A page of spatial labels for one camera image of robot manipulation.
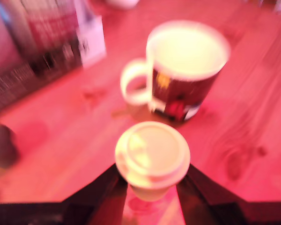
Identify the white coffee capsule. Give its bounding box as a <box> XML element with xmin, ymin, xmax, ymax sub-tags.
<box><xmin>114</xmin><ymin>121</ymin><xmax>192</xmax><ymax>202</ymax></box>

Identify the dark printed coffee mug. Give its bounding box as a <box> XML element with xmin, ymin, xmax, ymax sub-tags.
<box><xmin>120</xmin><ymin>20</ymin><xmax>232</xmax><ymax>122</ymax></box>

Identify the dark flat cardboard box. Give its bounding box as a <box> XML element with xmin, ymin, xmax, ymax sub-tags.
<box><xmin>0</xmin><ymin>15</ymin><xmax>107</xmax><ymax>116</ymax></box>

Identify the white labelled tin can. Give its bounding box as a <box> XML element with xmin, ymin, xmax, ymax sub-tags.
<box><xmin>21</xmin><ymin>0</ymin><xmax>81</xmax><ymax>57</ymax></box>

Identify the small white round camera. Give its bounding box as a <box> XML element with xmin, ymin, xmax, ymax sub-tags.
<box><xmin>105</xmin><ymin>0</ymin><xmax>140</xmax><ymax>10</ymax></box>

